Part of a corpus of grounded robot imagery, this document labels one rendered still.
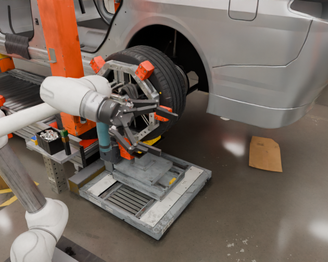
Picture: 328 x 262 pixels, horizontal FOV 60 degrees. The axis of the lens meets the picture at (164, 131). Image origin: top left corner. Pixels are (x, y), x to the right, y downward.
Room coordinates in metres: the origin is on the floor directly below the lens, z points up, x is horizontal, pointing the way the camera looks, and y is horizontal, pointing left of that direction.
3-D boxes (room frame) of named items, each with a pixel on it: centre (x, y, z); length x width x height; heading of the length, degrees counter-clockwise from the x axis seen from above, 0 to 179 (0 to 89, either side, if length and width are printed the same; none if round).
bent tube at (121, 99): (1.64, 0.26, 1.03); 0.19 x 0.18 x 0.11; 146
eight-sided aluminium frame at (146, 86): (1.80, 0.27, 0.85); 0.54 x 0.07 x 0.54; 56
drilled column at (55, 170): (1.87, 0.89, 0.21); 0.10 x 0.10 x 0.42; 56
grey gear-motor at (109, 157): (2.11, 0.37, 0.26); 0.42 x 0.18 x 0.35; 146
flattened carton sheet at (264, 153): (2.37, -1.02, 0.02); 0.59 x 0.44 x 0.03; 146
